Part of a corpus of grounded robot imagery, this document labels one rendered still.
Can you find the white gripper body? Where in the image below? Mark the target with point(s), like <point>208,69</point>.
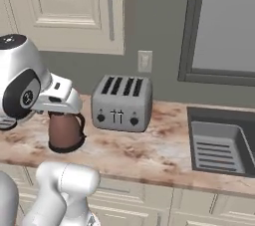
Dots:
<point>66,102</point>

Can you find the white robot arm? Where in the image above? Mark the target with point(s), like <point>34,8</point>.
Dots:
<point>23,67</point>

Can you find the brown electric kettle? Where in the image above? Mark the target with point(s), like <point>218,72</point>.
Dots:
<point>64,130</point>

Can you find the grey four-slot toaster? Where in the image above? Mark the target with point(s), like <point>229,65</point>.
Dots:
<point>121,110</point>

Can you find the cream base cupboard door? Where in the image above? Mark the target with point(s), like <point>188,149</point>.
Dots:
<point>215,208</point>
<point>28,183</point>

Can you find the cream drawer front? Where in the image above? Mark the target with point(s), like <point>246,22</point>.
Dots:
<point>132,200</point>

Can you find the dark grey sink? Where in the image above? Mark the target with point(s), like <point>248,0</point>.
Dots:
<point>219,143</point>

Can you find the grey framed window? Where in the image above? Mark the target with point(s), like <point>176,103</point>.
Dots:
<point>222,21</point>

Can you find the white wall outlet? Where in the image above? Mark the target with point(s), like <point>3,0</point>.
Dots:
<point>145,61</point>

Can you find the cream wall cupboard door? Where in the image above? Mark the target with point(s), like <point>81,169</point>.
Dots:
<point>66,7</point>

